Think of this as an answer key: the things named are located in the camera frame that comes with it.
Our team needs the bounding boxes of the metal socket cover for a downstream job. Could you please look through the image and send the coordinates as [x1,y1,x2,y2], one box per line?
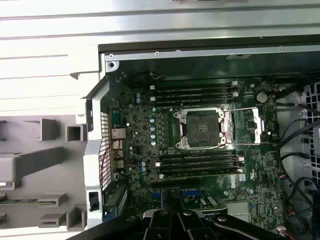
[223,106,266,146]

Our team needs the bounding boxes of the black RAM slot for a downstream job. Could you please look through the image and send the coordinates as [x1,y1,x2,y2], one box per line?
[149,87,239,95]
[149,81,239,90]
[149,97,239,105]
[155,161,245,170]
[156,151,245,161]
[149,92,239,100]
[156,157,245,165]
[157,166,246,175]

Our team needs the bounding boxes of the black PC case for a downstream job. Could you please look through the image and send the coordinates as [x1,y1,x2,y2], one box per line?
[79,41,320,240]

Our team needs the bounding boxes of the green RAM stick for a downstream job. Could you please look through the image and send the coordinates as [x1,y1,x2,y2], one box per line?
[0,198,39,205]

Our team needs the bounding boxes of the perforated metal drive cage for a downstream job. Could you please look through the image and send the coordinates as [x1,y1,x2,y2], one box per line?
[298,81,320,181]

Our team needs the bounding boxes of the green motherboard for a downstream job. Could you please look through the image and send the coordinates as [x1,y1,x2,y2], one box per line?
[109,71,287,240]

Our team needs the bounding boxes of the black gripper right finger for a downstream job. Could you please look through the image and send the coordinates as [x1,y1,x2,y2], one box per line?
[180,192,285,240]

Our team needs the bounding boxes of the grey parts rack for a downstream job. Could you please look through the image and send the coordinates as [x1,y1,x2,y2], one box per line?
[0,116,89,232]

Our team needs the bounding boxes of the CPU socket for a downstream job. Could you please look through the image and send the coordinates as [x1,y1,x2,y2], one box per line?
[174,107,235,151]

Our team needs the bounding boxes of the black expansion slot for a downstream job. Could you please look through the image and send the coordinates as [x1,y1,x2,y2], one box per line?
[151,177,203,189]

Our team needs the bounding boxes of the silver chipset heatsink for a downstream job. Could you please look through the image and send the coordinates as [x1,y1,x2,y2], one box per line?
[226,200,250,218]

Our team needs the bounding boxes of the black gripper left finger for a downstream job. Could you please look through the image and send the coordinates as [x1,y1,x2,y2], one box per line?
[66,191,181,240]

